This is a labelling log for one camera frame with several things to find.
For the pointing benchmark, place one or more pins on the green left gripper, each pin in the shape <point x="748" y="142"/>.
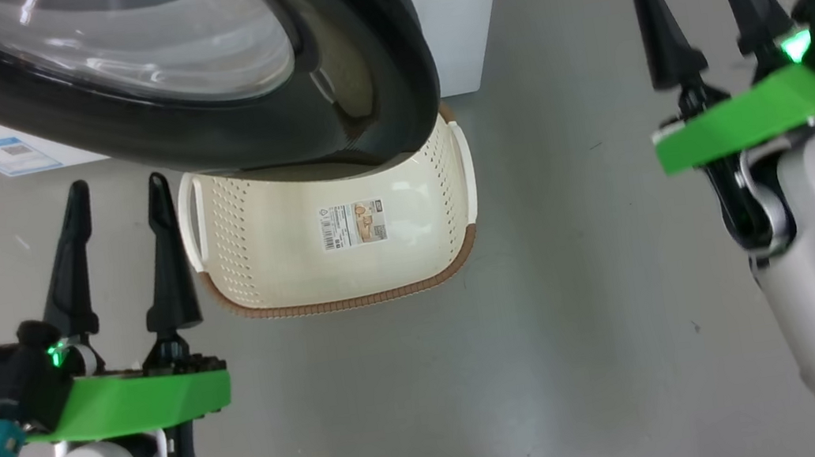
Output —
<point x="137" y="402"/>

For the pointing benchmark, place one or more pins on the black glass washing machine door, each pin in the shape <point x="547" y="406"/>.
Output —
<point x="111" y="47"/>

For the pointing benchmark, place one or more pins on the cream perforated laundry basket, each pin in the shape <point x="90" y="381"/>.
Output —
<point x="277" y="263"/>

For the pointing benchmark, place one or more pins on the basket barcode label sticker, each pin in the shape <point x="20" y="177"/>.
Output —
<point x="353" y="224"/>

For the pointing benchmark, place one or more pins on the white front-load washing machine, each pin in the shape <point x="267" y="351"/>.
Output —
<point x="456" y="6"/>

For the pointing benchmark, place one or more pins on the blue energy label sticker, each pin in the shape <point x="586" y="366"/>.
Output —
<point x="11" y="157"/>

